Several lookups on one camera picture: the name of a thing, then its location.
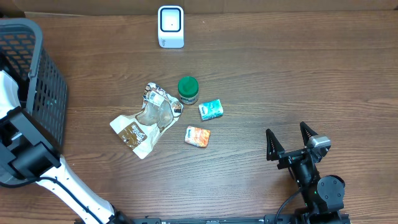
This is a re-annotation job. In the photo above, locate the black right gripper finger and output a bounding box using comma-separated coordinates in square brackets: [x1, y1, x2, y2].
[300, 121, 318, 146]
[266, 129, 285, 161]

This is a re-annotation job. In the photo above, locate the teal tissue pack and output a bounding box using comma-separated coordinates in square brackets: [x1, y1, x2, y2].
[198, 99, 224, 121]

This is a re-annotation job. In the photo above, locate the grey plastic basket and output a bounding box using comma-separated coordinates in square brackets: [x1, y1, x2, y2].
[1, 18, 68, 188]

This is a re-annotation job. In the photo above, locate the orange tissue pack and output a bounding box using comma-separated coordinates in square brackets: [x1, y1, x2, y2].
[184, 126, 211, 147]

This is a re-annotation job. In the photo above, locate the green lidded jar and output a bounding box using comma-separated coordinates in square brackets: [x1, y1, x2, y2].
[177, 76, 199, 105]

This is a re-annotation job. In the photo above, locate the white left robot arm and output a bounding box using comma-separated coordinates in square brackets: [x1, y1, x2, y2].
[1, 55, 132, 223]

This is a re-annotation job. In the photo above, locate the brown white snack bag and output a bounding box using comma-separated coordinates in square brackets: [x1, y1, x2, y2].
[109, 82, 183, 159]

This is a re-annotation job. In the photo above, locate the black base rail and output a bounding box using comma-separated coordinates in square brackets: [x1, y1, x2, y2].
[131, 215, 351, 224]

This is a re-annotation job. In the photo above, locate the white barcode scanner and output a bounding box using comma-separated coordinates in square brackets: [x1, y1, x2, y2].
[157, 5, 185, 49]

